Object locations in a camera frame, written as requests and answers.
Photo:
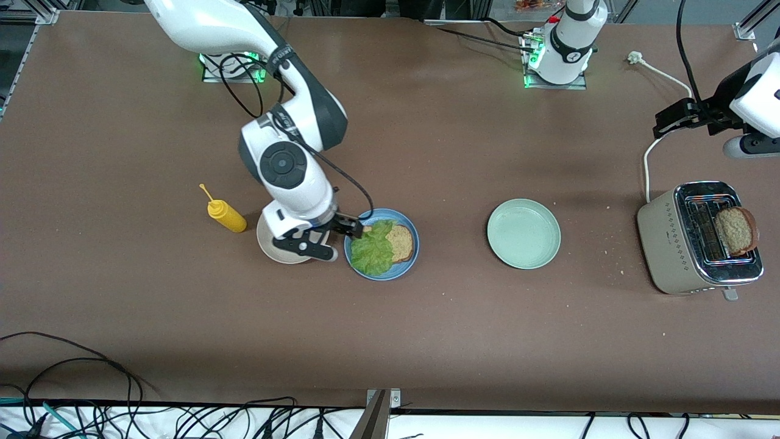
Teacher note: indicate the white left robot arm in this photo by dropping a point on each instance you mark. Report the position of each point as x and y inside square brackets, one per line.
[570, 49]

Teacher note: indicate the beige plate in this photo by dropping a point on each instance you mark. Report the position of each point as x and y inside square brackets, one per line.
[265, 247]

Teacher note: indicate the white lower board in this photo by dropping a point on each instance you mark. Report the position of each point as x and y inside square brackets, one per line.
[487, 427]

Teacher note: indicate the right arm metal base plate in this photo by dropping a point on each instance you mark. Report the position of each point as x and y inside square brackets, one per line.
[210, 76]

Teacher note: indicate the green lettuce leaf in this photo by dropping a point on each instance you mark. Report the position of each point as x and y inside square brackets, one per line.
[372, 253]

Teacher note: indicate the brown bread slice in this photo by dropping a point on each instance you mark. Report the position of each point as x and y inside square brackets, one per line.
[403, 244]
[737, 231]

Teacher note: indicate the yellow mustard squeeze bottle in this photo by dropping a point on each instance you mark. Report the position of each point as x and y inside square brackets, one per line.
[228, 216]

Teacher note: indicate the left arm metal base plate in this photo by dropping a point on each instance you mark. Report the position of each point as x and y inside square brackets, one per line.
[582, 81]

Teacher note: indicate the orange packet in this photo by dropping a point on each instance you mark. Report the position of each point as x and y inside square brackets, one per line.
[536, 5]

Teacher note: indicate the blue plate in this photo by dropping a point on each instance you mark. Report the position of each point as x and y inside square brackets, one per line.
[407, 267]

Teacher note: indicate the beige chrome two-slot toaster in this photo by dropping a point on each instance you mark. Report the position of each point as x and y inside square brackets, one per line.
[667, 244]

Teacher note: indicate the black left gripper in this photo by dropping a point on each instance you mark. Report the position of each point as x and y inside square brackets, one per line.
[716, 113]

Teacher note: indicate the aluminium frame rail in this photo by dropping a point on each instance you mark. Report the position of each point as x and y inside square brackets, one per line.
[36, 12]
[746, 29]

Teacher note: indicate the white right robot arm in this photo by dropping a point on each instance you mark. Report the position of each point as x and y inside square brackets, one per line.
[201, 24]

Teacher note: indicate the metal table edge bracket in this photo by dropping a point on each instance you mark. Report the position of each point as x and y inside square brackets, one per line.
[375, 421]

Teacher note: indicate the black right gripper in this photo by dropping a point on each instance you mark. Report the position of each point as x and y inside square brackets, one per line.
[339, 222]

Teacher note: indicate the mint green plate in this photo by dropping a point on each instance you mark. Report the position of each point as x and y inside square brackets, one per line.
[524, 235]

